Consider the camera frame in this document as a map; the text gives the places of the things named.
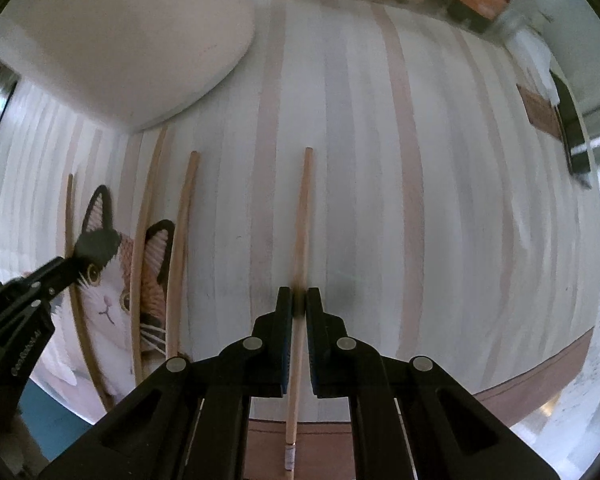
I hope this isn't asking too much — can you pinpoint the wooden chopstick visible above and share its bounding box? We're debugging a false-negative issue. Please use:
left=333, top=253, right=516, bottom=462
left=130, top=126, right=168, bottom=386
left=65, top=174, right=114, bottom=413
left=285, top=148, right=314, bottom=479
left=166, top=151, right=200, bottom=359

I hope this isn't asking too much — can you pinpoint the wooden chopstick on mat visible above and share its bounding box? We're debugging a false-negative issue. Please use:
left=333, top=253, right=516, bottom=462
left=166, top=151, right=200, bottom=359

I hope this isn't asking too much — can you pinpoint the striped cat print placemat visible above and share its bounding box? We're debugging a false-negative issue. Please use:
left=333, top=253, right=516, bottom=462
left=0, top=0, right=600, bottom=428

